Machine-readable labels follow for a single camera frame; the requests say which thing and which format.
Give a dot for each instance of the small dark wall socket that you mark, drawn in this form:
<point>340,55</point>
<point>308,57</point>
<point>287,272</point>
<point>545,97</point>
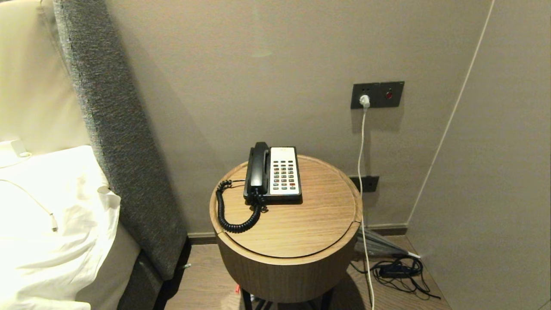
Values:
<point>365,183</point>

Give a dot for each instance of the small white charger block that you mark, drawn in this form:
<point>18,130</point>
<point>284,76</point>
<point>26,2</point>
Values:
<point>18,147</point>

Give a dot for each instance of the white pillow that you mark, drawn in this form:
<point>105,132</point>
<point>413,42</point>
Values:
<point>56,228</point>

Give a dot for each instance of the grey fabric headboard panel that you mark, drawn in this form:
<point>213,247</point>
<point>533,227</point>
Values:
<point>118,129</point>

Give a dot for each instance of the white charger plug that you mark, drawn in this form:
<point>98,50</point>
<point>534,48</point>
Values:
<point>365,101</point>

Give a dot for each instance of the black phone handset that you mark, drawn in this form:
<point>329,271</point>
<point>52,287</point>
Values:
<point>258,165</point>

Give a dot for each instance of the round wooden side table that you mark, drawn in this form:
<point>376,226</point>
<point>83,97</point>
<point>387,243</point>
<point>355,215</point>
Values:
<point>286,230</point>

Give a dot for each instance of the dark wall socket panel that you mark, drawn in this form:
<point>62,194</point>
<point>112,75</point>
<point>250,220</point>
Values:
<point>377,94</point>

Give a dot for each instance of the beige padded headboard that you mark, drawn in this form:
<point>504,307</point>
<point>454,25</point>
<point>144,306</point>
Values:
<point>34,77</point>

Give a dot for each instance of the black and white desk phone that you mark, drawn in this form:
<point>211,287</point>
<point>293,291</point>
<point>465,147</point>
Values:
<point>284,173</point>

